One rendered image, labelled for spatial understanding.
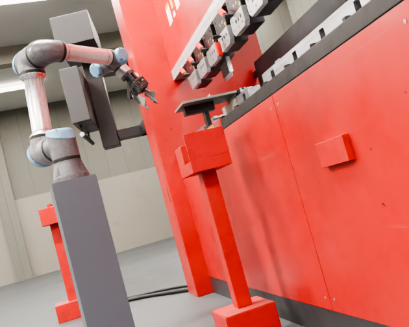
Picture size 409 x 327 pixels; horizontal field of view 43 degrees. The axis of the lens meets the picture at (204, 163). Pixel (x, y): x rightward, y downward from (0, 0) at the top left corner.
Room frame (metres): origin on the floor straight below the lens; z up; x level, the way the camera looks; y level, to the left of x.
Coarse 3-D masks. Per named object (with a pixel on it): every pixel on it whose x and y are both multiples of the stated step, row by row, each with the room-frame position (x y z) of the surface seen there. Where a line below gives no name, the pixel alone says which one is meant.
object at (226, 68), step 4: (228, 56) 2.39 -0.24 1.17; (224, 60) 2.41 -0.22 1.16; (228, 60) 2.39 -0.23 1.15; (220, 64) 2.47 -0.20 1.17; (224, 64) 2.42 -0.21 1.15; (228, 64) 2.38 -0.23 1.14; (224, 68) 2.44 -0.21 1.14; (228, 68) 2.39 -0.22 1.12; (232, 68) 2.39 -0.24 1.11; (224, 72) 2.45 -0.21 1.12; (228, 72) 2.40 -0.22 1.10; (224, 76) 2.46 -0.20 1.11; (228, 76) 2.44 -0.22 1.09
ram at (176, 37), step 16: (160, 0) 3.05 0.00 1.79; (192, 0) 2.52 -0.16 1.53; (208, 0) 2.31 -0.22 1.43; (224, 0) 2.14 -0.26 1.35; (160, 16) 3.15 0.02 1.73; (176, 16) 2.84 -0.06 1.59; (192, 16) 2.58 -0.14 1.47; (176, 32) 2.92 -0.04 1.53; (192, 32) 2.65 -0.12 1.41; (176, 48) 3.00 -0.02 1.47; (192, 48) 2.72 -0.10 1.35
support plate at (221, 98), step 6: (210, 96) 2.31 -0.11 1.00; (216, 96) 2.32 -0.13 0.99; (222, 96) 2.34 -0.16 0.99; (228, 96) 2.38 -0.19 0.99; (186, 102) 2.28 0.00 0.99; (192, 102) 2.29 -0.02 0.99; (198, 102) 2.33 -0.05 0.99; (204, 102) 2.37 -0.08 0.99; (216, 102) 2.45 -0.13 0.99; (222, 102) 2.49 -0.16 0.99; (180, 108) 2.37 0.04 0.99
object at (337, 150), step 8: (336, 136) 1.36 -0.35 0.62; (344, 136) 1.33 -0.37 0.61; (320, 144) 1.44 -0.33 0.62; (328, 144) 1.40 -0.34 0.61; (336, 144) 1.36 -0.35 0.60; (344, 144) 1.33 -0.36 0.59; (320, 152) 1.46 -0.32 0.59; (328, 152) 1.41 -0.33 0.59; (336, 152) 1.38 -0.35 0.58; (344, 152) 1.34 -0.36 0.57; (352, 152) 1.33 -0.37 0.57; (320, 160) 1.47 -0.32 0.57; (328, 160) 1.43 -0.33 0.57; (336, 160) 1.39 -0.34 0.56; (344, 160) 1.35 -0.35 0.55
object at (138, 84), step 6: (132, 72) 2.62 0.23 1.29; (126, 78) 2.63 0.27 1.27; (132, 78) 2.60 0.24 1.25; (138, 78) 2.60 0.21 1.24; (144, 78) 2.62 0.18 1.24; (132, 84) 2.60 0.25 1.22; (138, 84) 2.60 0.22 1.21; (144, 84) 2.61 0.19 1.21; (132, 90) 2.64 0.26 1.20; (138, 90) 2.60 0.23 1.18
